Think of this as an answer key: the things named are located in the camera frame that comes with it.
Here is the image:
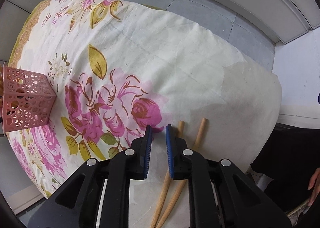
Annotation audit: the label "pink perforated utensil holder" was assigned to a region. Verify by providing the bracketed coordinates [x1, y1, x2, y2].
[0, 65, 57, 133]

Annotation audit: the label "single tan chopstick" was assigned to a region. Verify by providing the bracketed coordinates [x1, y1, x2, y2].
[155, 118, 208, 228]
[150, 120, 185, 228]

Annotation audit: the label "floral tablecloth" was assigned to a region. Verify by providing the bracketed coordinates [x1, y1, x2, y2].
[7, 0, 283, 228]

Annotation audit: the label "person's right hand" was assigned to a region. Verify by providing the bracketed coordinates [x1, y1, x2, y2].
[307, 167, 320, 206]

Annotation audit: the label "person's black pants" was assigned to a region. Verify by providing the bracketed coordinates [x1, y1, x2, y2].
[250, 123, 320, 218]

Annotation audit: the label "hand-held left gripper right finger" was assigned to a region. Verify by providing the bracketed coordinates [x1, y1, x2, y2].
[166, 124, 292, 228]

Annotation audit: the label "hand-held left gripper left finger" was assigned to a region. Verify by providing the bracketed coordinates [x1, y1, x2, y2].
[27, 124, 152, 228]

